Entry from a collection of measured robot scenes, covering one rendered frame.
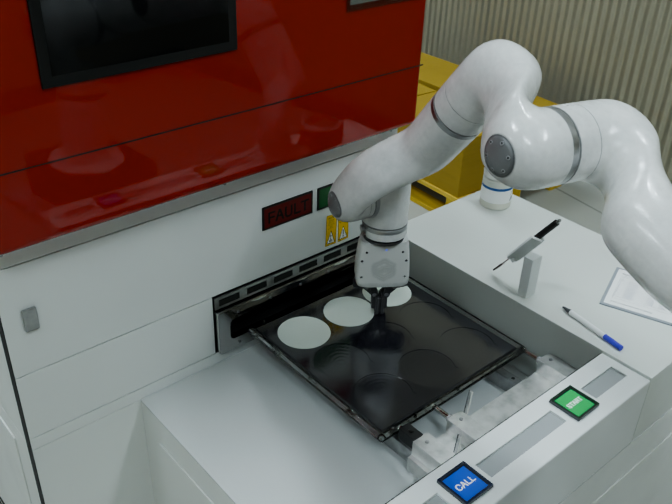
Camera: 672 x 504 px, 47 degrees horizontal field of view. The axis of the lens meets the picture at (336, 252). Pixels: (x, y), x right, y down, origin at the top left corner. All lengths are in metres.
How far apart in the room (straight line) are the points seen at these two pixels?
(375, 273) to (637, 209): 0.64
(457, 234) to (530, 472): 0.66
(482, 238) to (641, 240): 0.79
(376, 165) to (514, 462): 0.50
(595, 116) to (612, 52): 3.14
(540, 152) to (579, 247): 0.78
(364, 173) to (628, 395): 0.56
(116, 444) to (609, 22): 3.27
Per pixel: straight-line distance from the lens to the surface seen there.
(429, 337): 1.48
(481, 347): 1.47
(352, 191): 1.28
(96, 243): 1.26
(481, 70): 1.09
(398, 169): 1.25
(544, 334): 1.49
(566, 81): 4.37
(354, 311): 1.52
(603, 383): 1.37
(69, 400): 1.39
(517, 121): 0.95
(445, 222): 1.72
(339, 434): 1.38
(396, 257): 1.44
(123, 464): 1.55
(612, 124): 1.02
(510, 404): 1.40
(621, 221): 0.93
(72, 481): 1.51
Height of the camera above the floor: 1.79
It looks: 31 degrees down
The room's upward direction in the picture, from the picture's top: 2 degrees clockwise
